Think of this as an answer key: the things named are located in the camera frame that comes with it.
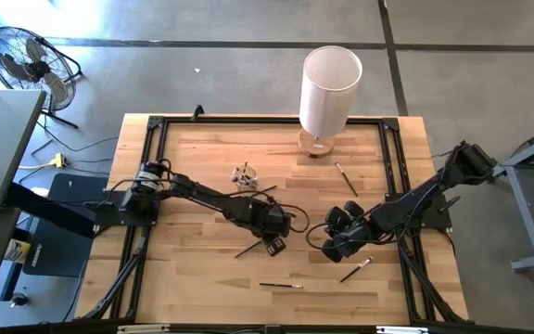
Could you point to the black support beam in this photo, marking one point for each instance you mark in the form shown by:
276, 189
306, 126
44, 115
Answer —
40, 209

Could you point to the slim black silver brush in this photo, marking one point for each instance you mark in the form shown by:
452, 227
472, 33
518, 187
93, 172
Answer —
281, 285

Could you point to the grey metal table frame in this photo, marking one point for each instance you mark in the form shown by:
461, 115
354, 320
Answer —
526, 213

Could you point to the black round knob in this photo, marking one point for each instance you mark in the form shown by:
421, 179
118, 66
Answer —
18, 299

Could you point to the yellow power adapter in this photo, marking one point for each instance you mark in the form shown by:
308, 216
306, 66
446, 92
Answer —
59, 161

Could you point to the silver bracket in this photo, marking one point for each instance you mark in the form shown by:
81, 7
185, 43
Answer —
401, 330
142, 329

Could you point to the white shade wooden lamp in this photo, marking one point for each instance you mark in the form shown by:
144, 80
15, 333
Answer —
329, 93

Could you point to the box with yellow label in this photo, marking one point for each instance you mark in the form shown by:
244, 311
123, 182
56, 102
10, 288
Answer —
16, 251

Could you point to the round-head makeup brush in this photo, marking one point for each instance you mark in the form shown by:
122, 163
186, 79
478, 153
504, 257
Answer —
235, 177

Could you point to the black floor fan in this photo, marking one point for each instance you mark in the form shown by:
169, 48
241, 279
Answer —
30, 69

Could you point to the long thin black brush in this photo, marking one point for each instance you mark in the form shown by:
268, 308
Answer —
347, 181

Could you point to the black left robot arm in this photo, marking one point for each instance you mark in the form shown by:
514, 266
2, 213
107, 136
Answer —
202, 192

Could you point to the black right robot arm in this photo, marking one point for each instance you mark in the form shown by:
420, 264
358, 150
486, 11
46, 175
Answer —
415, 204

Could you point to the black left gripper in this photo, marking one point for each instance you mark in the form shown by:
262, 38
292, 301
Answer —
269, 218

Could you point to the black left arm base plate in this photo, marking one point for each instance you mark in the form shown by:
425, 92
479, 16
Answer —
109, 217

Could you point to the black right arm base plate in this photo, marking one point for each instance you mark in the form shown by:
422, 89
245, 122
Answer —
434, 220

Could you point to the black plastic case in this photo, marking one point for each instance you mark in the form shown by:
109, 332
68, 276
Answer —
63, 253

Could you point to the black clamp mount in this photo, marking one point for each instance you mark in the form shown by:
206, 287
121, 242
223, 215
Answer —
197, 112

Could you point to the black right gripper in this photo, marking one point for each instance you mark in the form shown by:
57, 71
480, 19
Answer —
352, 227

